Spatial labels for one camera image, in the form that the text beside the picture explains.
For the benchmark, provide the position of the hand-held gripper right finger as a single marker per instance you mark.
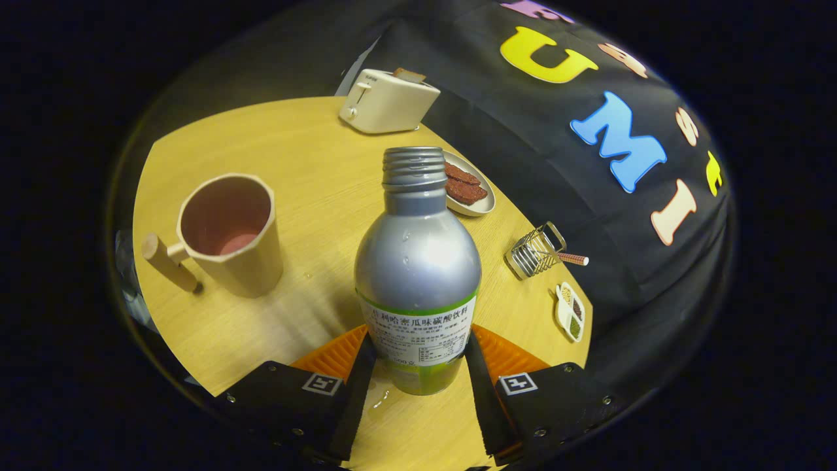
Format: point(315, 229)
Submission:
point(487, 412)

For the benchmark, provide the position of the silver juice bottle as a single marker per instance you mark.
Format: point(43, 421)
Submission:
point(418, 261)

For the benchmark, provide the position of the wooden table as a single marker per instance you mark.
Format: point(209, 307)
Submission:
point(314, 176)

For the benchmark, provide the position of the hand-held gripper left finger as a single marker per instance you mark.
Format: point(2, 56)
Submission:
point(350, 405)

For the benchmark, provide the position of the brown meat slice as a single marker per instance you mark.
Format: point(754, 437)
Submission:
point(461, 173)
point(467, 192)

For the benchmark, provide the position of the toast slice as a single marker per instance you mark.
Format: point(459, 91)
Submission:
point(410, 75)

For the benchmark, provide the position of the white divided seasoning dish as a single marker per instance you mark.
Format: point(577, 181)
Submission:
point(570, 313)

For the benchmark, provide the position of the white plate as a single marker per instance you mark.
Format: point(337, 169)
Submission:
point(487, 204)

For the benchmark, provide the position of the black backdrop cloth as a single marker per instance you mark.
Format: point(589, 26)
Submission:
point(556, 183)

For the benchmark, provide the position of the white toaster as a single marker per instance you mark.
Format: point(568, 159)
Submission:
point(386, 104)

